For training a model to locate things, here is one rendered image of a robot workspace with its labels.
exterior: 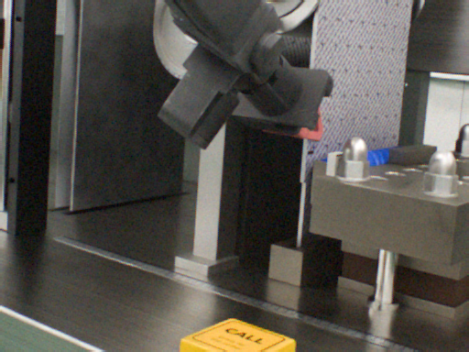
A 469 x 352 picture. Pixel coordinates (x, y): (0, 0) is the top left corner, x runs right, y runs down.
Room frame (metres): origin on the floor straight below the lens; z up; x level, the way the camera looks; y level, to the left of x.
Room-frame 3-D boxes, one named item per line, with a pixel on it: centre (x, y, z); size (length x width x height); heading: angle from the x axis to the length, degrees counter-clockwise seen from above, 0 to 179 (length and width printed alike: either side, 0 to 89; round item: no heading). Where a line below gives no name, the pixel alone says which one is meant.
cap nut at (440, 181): (0.77, -0.18, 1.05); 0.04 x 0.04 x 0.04
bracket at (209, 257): (0.89, 0.06, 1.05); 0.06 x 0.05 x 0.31; 145
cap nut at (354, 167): (0.82, -0.09, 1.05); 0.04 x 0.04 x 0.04
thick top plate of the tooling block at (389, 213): (0.93, -0.23, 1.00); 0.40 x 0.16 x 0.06; 145
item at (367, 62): (0.96, -0.11, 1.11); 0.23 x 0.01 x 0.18; 145
